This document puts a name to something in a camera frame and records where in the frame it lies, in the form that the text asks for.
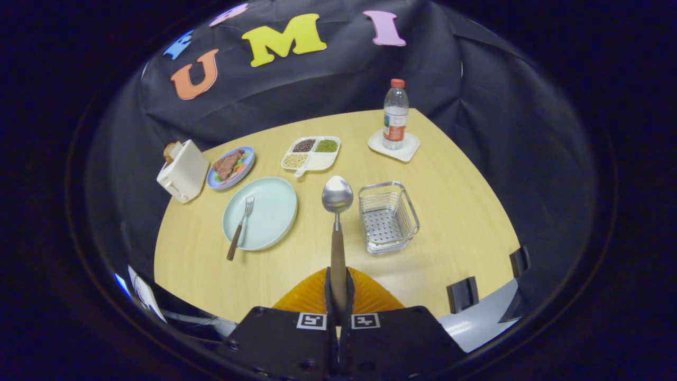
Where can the white square coaster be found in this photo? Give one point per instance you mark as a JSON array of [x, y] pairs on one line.
[[410, 148]]

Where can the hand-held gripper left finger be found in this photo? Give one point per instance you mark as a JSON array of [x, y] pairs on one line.
[[285, 344]]

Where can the brown steak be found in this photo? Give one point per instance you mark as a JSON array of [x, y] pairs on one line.
[[226, 165]]

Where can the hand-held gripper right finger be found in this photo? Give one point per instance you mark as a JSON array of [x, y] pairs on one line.
[[396, 344]]

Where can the blue plate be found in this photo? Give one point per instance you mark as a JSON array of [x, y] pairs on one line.
[[244, 172]]

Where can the white toaster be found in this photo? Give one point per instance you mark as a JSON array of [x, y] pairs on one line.
[[182, 172]]

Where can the white paper sheet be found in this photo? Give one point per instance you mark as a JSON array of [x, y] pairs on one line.
[[145, 293]]

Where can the brown toast slice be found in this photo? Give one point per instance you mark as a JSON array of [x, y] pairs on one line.
[[170, 151]]

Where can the black backdrop cloth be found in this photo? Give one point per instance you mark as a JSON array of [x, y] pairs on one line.
[[317, 90]]

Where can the white divided tray with beans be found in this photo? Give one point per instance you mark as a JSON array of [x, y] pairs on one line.
[[317, 160]]

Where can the pale green plate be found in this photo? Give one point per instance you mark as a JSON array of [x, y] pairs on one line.
[[272, 211]]

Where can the clear red-capped water bottle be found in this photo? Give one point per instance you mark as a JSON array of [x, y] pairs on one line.
[[395, 116]]

